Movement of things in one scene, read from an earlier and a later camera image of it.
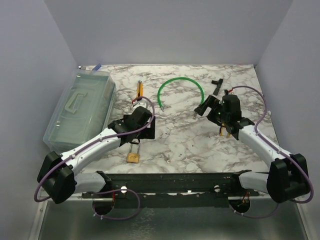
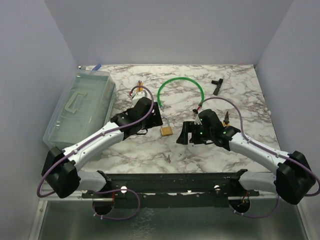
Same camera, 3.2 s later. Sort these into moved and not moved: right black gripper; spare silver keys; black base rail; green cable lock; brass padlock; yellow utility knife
Moved: right black gripper; brass padlock
Not moved: yellow utility knife; black base rail; green cable lock; spare silver keys
